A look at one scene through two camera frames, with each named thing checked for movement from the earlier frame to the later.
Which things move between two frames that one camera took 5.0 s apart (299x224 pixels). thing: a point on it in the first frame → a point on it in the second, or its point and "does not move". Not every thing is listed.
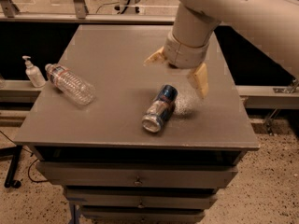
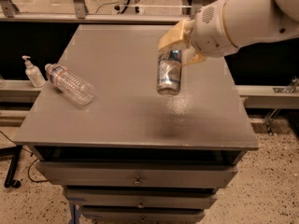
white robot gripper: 183,54 → 211,35
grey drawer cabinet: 149,148 does not move
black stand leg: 15,151 does not move
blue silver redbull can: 161,108 → 168,74
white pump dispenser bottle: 34,74 does not move
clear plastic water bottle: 71,85 does not move
